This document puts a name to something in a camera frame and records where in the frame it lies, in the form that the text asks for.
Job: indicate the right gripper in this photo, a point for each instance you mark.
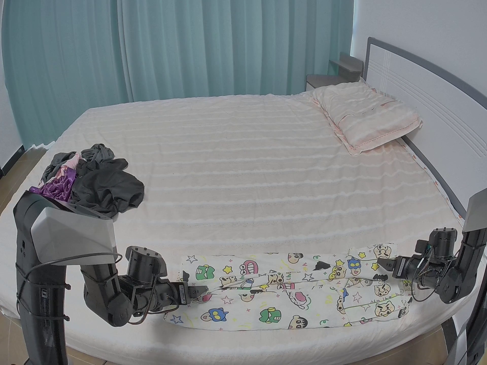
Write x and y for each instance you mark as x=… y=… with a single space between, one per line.
x=403 y=266

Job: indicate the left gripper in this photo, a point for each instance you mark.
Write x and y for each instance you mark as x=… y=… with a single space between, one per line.
x=178 y=293

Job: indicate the white printed pyjama top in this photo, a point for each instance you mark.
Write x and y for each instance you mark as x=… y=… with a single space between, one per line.
x=285 y=306

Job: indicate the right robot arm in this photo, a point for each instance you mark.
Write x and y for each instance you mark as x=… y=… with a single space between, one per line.
x=456 y=268

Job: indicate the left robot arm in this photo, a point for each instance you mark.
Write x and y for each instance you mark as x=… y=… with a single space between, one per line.
x=68 y=241

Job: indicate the pile of clothes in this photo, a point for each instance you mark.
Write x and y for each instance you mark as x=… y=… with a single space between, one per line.
x=102 y=184

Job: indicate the bed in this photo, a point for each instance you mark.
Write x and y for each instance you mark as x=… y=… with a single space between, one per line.
x=247 y=146

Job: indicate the cream pillow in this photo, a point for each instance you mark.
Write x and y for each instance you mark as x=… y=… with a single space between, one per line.
x=365 y=116

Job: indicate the grey bedside table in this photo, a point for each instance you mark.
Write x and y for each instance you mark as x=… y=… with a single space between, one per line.
x=331 y=78

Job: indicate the blue-green curtain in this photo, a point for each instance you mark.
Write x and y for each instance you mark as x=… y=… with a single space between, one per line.
x=171 y=32

